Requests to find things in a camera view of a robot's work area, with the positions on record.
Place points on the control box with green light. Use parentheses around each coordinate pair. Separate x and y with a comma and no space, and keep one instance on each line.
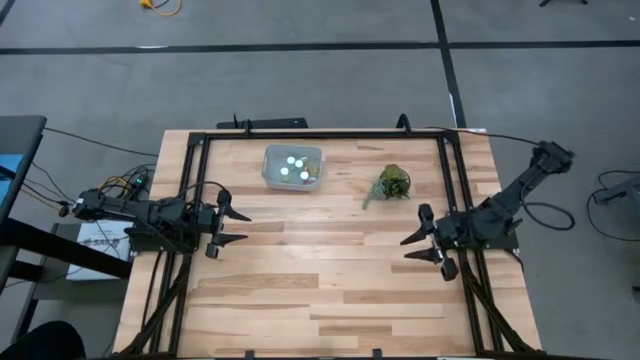
(139,180)

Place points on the white plastic basket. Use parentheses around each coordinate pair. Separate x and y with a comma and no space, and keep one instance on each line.
(272,182)

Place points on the black side desk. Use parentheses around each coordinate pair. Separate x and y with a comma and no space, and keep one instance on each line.
(20,140)

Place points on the black power strip box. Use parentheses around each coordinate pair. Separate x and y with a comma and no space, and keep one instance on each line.
(270,122)

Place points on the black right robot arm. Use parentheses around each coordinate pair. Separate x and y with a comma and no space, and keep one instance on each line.
(520,195)

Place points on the person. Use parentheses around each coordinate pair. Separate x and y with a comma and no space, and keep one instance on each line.
(40,342)

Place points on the black frame clamp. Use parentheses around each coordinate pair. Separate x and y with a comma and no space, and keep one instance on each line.
(249,354)
(377,354)

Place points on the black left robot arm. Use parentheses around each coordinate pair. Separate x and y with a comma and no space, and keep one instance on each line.
(150,212)

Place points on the potted succulent plant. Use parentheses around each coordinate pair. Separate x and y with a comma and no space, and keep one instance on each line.
(394,182)

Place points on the white printed box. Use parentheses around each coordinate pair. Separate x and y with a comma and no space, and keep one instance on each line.
(100,245)

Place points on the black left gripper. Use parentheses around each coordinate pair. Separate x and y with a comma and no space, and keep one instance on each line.
(212,220)

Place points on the translucent pill bottle white cap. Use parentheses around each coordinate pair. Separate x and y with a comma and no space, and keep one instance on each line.
(284,171)

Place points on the small yellow-green pill bottle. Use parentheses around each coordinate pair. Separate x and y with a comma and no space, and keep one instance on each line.
(299,163)

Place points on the pink pill bottle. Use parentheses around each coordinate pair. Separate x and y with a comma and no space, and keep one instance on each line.
(304,175)

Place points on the grey floor device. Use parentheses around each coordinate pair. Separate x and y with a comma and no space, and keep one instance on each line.
(620,192)

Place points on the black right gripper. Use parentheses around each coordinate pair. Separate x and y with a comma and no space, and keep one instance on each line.
(450,232)

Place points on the black metal table frame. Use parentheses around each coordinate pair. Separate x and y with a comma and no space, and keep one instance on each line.
(320,135)

